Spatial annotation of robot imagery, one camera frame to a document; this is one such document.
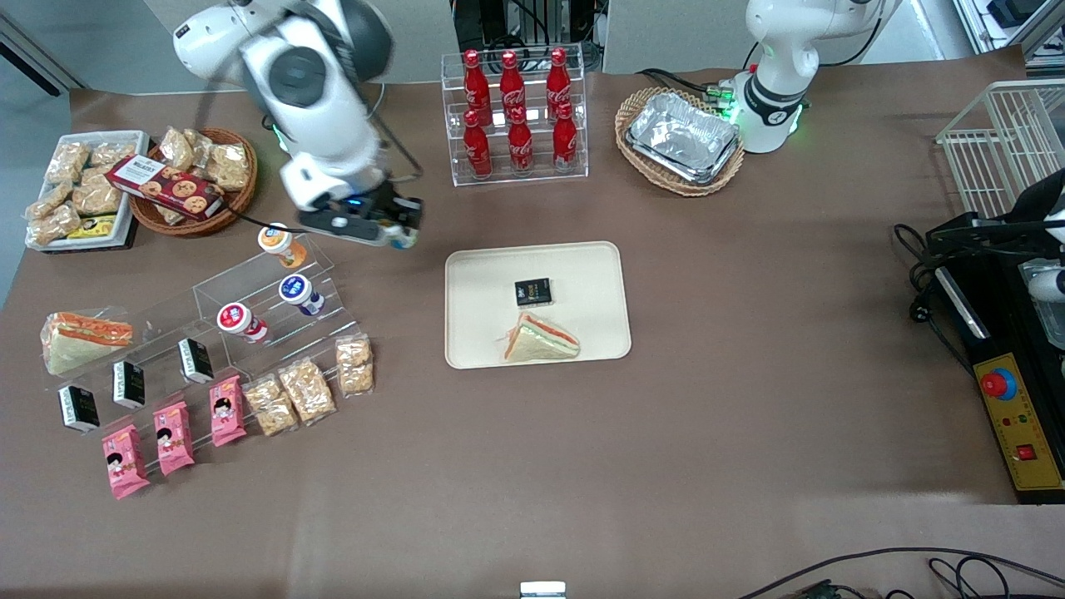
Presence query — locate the wrapped triangle sandwich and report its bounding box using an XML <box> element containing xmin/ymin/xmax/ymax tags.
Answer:
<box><xmin>41</xmin><ymin>311</ymin><xmax>135</xmax><ymax>378</ymax></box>
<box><xmin>501</xmin><ymin>311</ymin><xmax>582</xmax><ymax>364</ymax></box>

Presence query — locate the light wicker basket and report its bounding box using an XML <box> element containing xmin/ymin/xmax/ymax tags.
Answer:
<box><xmin>614</xmin><ymin>86</ymin><xmax>747</xmax><ymax>198</ymax></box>

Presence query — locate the clear bag of crackers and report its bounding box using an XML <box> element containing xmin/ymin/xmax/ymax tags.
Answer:
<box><xmin>70</xmin><ymin>170</ymin><xmax>125</xmax><ymax>218</ymax></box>
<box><xmin>334</xmin><ymin>333</ymin><xmax>375</xmax><ymax>398</ymax></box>
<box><xmin>27</xmin><ymin>203</ymin><xmax>85</xmax><ymax>245</ymax></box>
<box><xmin>203</xmin><ymin>142</ymin><xmax>253</xmax><ymax>193</ymax></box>
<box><xmin>277</xmin><ymin>356</ymin><xmax>338</xmax><ymax>428</ymax></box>
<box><xmin>182</xmin><ymin>128</ymin><xmax>216</xmax><ymax>167</ymax></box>
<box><xmin>24</xmin><ymin>181</ymin><xmax>75</xmax><ymax>222</ymax></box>
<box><xmin>87</xmin><ymin>141</ymin><xmax>139</xmax><ymax>168</ymax></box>
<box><xmin>45</xmin><ymin>141</ymin><xmax>92</xmax><ymax>186</ymax></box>
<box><xmin>157</xmin><ymin>126</ymin><xmax>197</xmax><ymax>172</ymax></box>
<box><xmin>241</xmin><ymin>374</ymin><xmax>300</xmax><ymax>438</ymax></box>

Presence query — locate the red cookie box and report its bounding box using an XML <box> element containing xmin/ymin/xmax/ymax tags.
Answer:
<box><xmin>104</xmin><ymin>154</ymin><xmax>226</xmax><ymax>222</ymax></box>

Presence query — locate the black white small carton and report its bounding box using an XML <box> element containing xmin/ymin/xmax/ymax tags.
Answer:
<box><xmin>111</xmin><ymin>359</ymin><xmax>147</xmax><ymax>411</ymax></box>
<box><xmin>177</xmin><ymin>336</ymin><xmax>215</xmax><ymax>386</ymax></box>
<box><xmin>57</xmin><ymin>384</ymin><xmax>102</xmax><ymax>434</ymax></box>

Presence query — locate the black control box cable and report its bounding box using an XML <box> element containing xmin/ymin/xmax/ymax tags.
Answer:
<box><xmin>894</xmin><ymin>222</ymin><xmax>976</xmax><ymax>377</ymax></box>

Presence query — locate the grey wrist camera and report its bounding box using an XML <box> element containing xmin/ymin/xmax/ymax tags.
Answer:
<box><xmin>297</xmin><ymin>203</ymin><xmax>392</xmax><ymax>249</ymax></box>

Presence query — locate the blue lid gum bottle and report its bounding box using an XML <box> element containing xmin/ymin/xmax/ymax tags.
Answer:
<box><xmin>277</xmin><ymin>273</ymin><xmax>326</xmax><ymax>318</ymax></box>

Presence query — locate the red lid gum bottle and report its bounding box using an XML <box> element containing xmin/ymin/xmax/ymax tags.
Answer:
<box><xmin>216</xmin><ymin>302</ymin><xmax>270</xmax><ymax>345</ymax></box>

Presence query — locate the beige plastic tray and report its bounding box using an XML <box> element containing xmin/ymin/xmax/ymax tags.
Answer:
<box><xmin>443</xmin><ymin>240</ymin><xmax>633</xmax><ymax>370</ymax></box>

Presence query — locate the clear acrylic bottle rack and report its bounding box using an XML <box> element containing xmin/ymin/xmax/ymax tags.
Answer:
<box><xmin>439</xmin><ymin>42</ymin><xmax>590</xmax><ymax>188</ymax></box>

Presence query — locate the black flat gum box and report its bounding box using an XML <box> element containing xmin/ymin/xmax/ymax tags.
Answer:
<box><xmin>513</xmin><ymin>277</ymin><xmax>555</xmax><ymax>309</ymax></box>

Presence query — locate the red emergency stop button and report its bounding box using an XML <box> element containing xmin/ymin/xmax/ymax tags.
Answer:
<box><xmin>979</xmin><ymin>368</ymin><xmax>1018</xmax><ymax>401</ymax></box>

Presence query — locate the aluminium frame shelf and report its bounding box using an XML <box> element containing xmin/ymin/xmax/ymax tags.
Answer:
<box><xmin>952</xmin><ymin>0</ymin><xmax>1065</xmax><ymax>64</ymax></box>

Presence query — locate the clear acrylic stepped gum stand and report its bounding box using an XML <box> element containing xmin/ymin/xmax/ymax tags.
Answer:
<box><xmin>191</xmin><ymin>235</ymin><xmax>360</xmax><ymax>375</ymax></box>

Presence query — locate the brown wicker basket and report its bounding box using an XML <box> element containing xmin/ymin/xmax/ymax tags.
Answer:
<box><xmin>128</xmin><ymin>126</ymin><xmax>260</xmax><ymax>239</ymax></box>

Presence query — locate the black floor cable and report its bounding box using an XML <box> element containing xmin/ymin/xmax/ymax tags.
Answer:
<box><xmin>736</xmin><ymin>546</ymin><xmax>1065</xmax><ymax>599</ymax></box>

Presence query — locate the pink snack packet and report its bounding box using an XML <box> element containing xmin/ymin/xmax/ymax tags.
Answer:
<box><xmin>152</xmin><ymin>400</ymin><xmax>196</xmax><ymax>478</ymax></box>
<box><xmin>208</xmin><ymin>374</ymin><xmax>249</xmax><ymax>449</ymax></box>
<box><xmin>101</xmin><ymin>423</ymin><xmax>152</xmax><ymax>502</ymax></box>

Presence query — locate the orange lid gum bottle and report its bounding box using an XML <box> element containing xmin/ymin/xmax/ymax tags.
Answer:
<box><xmin>256</xmin><ymin>221</ymin><xmax>308</xmax><ymax>270</ymax></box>

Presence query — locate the yellow snack packet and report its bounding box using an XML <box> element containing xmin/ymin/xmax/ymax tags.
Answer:
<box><xmin>66</xmin><ymin>214</ymin><xmax>118</xmax><ymax>241</ymax></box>

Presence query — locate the red cola bottle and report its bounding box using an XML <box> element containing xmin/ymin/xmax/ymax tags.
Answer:
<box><xmin>506</xmin><ymin>107</ymin><xmax>535</xmax><ymax>175</ymax></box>
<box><xmin>462</xmin><ymin>109</ymin><xmax>494</xmax><ymax>180</ymax></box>
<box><xmin>552</xmin><ymin>101</ymin><xmax>579</xmax><ymax>171</ymax></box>
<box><xmin>498</xmin><ymin>50</ymin><xmax>528</xmax><ymax>114</ymax></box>
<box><xmin>546</xmin><ymin>47</ymin><xmax>574</xmax><ymax>109</ymax></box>
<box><xmin>462</xmin><ymin>49</ymin><xmax>493</xmax><ymax>115</ymax></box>

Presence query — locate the aluminium foil tray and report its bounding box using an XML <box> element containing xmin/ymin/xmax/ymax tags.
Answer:
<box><xmin>625</xmin><ymin>91</ymin><xmax>742</xmax><ymax>186</ymax></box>

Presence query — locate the black left arm base cable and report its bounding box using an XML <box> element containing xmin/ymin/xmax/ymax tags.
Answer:
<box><xmin>636</xmin><ymin>66</ymin><xmax>751</xmax><ymax>111</ymax></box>

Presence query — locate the black control box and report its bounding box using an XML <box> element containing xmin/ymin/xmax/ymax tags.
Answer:
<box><xmin>927</xmin><ymin>211</ymin><xmax>1065</xmax><ymax>507</ymax></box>

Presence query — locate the white rectangular snack tray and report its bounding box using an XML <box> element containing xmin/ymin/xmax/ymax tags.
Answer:
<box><xmin>24</xmin><ymin>130</ymin><xmax>151</xmax><ymax>251</ymax></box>

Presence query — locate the white wire basket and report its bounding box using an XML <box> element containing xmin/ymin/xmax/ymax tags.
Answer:
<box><xmin>935</xmin><ymin>78</ymin><xmax>1065</xmax><ymax>220</ymax></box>

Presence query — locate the clear acrylic low display stand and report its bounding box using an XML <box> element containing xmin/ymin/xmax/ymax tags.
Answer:
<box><xmin>50</xmin><ymin>299</ymin><xmax>250</xmax><ymax>454</ymax></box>

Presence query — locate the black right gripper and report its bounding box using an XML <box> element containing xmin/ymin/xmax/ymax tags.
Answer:
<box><xmin>364</xmin><ymin>184</ymin><xmax>426</xmax><ymax>250</ymax></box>

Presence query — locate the black equipment rack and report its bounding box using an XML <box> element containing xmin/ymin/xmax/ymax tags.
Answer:
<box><xmin>453</xmin><ymin>0</ymin><xmax>605</xmax><ymax>71</ymax></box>

